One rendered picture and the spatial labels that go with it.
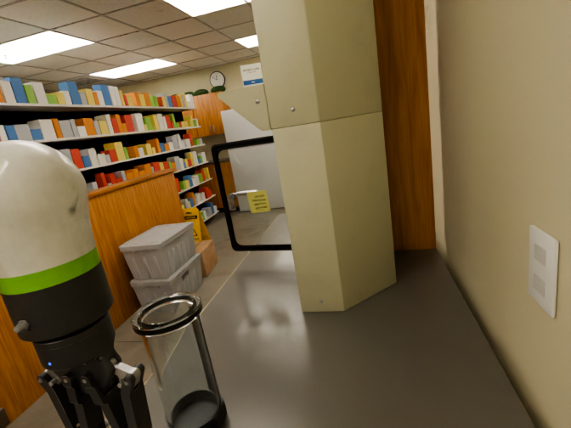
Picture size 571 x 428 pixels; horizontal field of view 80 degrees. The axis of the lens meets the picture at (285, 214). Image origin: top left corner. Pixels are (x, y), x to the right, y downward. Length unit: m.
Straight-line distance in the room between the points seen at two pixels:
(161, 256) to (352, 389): 2.47
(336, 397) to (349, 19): 0.77
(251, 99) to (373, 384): 0.63
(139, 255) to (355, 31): 2.60
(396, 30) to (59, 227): 1.01
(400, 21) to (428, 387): 0.94
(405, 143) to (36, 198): 0.99
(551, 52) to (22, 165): 0.59
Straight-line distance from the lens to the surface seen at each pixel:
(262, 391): 0.73
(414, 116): 1.15
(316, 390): 0.71
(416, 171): 1.17
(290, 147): 0.79
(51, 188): 0.38
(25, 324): 0.42
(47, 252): 0.39
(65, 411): 0.54
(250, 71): 0.90
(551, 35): 0.57
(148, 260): 3.08
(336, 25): 0.85
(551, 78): 0.56
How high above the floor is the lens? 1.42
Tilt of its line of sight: 15 degrees down
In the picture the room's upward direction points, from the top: 9 degrees counter-clockwise
